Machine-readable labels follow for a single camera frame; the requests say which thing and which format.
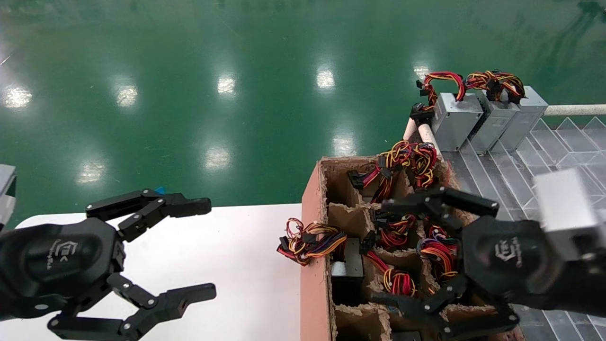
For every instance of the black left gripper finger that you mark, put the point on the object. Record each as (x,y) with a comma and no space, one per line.
(184,206)
(184,298)

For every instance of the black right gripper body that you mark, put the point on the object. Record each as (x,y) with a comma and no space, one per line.
(506,255)

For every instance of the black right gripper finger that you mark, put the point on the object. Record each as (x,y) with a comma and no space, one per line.
(468,201)
(483,327)

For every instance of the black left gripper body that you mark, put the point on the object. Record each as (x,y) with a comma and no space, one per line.
(61,255)

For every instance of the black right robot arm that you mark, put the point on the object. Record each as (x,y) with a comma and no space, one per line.
(582,284)

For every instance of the blue scrap of tape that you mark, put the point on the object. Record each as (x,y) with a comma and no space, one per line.
(161,190)

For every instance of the short white pipe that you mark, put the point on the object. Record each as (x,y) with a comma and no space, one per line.
(409,129)
(428,137)

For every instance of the brown cardboard divider box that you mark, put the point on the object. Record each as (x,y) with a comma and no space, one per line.
(312,284)

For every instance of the long white pipe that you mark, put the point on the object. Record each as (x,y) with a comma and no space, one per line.
(575,110)

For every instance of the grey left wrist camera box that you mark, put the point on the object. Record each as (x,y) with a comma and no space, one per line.
(6,194)

